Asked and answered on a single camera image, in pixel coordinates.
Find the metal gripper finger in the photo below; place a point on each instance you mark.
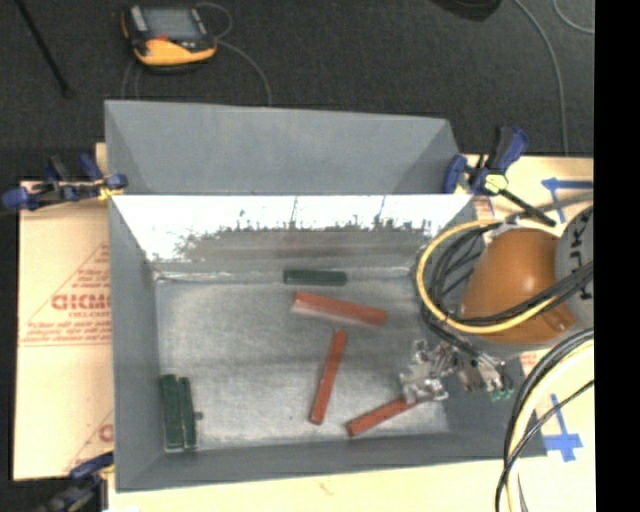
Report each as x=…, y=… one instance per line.
x=429, y=356
x=425, y=387

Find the red-brown flat block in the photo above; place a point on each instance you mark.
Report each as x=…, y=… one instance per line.
x=328, y=377
x=340, y=309
x=375, y=416

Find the dark green flat block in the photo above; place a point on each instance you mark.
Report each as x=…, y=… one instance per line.
x=171, y=412
x=315, y=277
x=188, y=415

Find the grey metal bin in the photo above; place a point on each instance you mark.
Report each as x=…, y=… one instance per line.
x=240, y=350

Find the brown cardboard board, red print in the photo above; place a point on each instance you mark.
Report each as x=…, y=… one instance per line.
x=60, y=380

